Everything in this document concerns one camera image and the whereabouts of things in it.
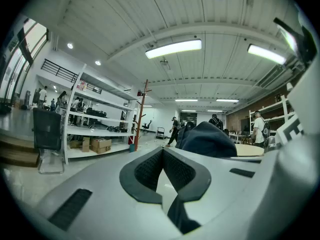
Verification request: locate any wooden platform step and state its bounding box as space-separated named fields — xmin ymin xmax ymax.
xmin=0 ymin=133 xmax=40 ymax=168

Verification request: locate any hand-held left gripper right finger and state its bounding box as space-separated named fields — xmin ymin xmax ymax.
xmin=162 ymin=147 xmax=275 ymax=226

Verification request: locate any black swivel office chair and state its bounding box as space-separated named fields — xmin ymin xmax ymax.
xmin=141 ymin=120 xmax=153 ymax=133

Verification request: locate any tall plain cardboard box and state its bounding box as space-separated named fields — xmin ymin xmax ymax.
xmin=81 ymin=136 xmax=91 ymax=153

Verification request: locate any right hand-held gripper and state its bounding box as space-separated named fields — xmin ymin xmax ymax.
xmin=229 ymin=113 xmax=305 ymax=163

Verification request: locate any brown wooden coat rack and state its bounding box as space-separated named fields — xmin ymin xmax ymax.
xmin=131 ymin=78 xmax=153 ymax=152

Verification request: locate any round beige table black base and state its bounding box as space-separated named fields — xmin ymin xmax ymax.
xmin=234 ymin=143 xmax=265 ymax=158

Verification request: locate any large printed cardboard box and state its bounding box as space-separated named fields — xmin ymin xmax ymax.
xmin=90 ymin=137 xmax=113 ymax=155

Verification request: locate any dark navy cap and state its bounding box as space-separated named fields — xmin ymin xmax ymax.
xmin=166 ymin=120 xmax=238 ymax=235

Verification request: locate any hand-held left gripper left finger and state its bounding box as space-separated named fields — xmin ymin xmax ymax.
xmin=34 ymin=147 xmax=183 ymax=240

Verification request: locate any black metal railing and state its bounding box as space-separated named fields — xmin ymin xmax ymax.
xmin=40 ymin=58 xmax=79 ymax=84

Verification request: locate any black platform trolley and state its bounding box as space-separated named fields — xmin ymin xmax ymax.
xmin=155 ymin=126 xmax=166 ymax=140

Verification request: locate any pile of black cables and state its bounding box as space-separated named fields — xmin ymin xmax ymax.
xmin=106 ymin=125 xmax=129 ymax=134

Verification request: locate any pile of black gear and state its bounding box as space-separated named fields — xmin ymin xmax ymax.
xmin=86 ymin=108 xmax=109 ymax=118

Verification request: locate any black chair chrome frame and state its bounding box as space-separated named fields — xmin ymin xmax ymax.
xmin=31 ymin=107 xmax=66 ymax=175

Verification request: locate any white table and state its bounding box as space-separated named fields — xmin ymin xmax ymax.
xmin=228 ymin=132 xmax=247 ymax=145

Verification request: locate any large white metal shelving unit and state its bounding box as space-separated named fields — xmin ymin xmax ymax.
xmin=63 ymin=63 xmax=141 ymax=165

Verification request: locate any large window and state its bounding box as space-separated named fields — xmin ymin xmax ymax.
xmin=0 ymin=17 xmax=49 ymax=105

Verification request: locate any narrow white shelving unit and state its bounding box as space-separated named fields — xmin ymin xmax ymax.
xmin=248 ymin=95 xmax=297 ymax=140

